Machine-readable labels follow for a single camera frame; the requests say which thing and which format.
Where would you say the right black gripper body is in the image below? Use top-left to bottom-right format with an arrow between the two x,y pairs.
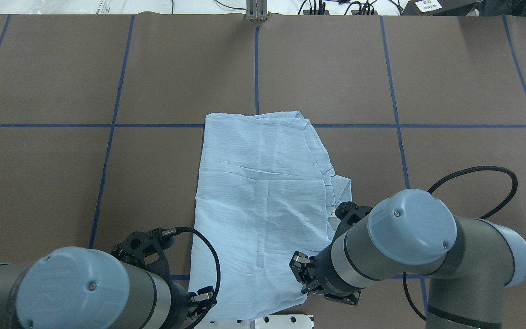
311,202 -> 372,306

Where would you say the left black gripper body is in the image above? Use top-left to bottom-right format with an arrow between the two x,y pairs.
110,228 -> 193,329

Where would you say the light blue button shirt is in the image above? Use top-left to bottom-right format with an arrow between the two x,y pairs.
194,111 -> 352,322

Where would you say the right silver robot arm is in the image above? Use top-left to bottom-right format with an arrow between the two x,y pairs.
289,189 -> 526,329

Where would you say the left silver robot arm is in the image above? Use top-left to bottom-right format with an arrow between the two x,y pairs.
0,227 -> 221,329

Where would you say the white camera mast base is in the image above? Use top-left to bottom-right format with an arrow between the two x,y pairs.
196,314 -> 315,329

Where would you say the black braided right cable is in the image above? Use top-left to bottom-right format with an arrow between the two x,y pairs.
402,166 -> 519,320

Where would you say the aluminium frame post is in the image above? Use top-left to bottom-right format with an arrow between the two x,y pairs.
246,0 -> 268,21

